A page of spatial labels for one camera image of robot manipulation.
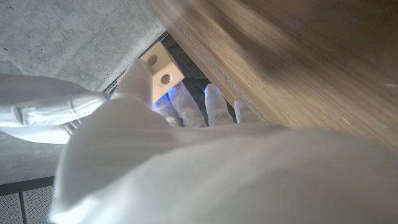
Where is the wooden block with holes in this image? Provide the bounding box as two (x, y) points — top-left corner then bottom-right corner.
(117, 41), (185, 103)

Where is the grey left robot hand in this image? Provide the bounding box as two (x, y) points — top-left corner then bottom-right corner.
(49, 58), (398, 224)

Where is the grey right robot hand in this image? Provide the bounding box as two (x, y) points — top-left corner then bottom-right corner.
(0, 60), (108, 145)

